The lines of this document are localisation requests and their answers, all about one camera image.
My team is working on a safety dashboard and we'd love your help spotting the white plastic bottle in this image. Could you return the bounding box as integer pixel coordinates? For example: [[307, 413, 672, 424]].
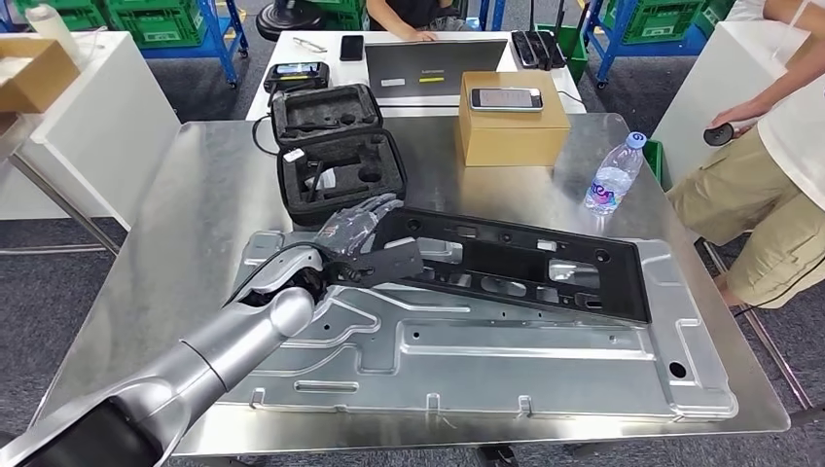
[[25, 3, 82, 66]]

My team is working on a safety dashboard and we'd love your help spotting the white smartphone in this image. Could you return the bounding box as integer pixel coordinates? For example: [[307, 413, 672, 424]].
[[469, 87, 545, 114]]

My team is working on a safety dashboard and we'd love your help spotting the open black foam case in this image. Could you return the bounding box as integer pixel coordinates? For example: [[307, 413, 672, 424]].
[[270, 82, 409, 228]]

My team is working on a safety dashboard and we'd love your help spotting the closed cardboard box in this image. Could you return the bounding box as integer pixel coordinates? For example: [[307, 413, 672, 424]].
[[457, 70, 573, 169]]

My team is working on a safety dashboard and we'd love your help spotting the clear plastic water bottle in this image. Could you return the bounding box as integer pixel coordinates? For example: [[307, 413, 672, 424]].
[[582, 131, 648, 217]]

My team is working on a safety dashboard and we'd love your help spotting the black round pedestal base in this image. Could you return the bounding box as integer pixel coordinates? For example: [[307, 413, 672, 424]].
[[255, 0, 327, 42]]

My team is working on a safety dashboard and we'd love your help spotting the white table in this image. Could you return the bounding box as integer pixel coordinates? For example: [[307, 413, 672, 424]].
[[244, 28, 588, 123]]

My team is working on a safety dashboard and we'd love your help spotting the black case strap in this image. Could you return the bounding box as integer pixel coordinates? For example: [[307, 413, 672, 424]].
[[251, 112, 279, 156]]

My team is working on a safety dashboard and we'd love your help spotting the green plastic crate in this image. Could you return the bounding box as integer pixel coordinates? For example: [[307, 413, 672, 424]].
[[693, 0, 736, 37], [534, 24, 589, 84], [622, 0, 705, 45], [643, 138, 665, 185], [106, 0, 209, 50], [13, 0, 108, 32]]

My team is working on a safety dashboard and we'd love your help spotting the person's right hand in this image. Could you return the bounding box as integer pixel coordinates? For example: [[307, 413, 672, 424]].
[[710, 101, 770, 138]]

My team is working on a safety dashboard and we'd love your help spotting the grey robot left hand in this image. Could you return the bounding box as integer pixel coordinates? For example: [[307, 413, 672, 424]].
[[313, 193, 406, 263]]

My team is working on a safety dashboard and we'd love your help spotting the black handheld controller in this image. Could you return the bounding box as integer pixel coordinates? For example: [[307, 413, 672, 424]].
[[702, 122, 736, 148]]

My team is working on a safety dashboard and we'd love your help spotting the stainless steel workbench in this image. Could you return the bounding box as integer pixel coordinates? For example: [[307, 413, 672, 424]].
[[28, 112, 792, 459]]

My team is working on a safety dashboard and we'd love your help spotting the black and yellow device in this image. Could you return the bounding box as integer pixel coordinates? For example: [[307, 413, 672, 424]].
[[264, 60, 331, 94]]

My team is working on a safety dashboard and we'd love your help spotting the black controller cable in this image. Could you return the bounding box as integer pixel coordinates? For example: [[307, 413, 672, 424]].
[[731, 254, 825, 318]]

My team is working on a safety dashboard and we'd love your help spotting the black plastic plate holder part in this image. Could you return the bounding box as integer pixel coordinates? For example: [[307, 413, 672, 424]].
[[370, 205, 652, 326]]

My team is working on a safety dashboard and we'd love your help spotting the person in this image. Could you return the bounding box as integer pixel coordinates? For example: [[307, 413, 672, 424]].
[[366, 0, 472, 43], [664, 0, 825, 310]]

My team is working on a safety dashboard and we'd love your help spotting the stamped sheet metal panel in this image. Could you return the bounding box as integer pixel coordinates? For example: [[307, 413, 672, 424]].
[[212, 229, 740, 423]]

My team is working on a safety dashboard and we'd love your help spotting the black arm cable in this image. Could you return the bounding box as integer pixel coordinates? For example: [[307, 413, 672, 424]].
[[222, 239, 330, 307]]

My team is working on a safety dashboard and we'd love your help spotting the blue metal shelf rack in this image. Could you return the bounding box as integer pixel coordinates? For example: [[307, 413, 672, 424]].
[[0, 0, 249, 89], [583, 0, 710, 90]]

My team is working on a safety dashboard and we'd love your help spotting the dark grey flat panel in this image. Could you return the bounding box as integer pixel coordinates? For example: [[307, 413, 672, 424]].
[[364, 38, 511, 108]]

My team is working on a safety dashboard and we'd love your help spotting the black folded device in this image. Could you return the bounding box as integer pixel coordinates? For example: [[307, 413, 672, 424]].
[[511, 28, 567, 71]]

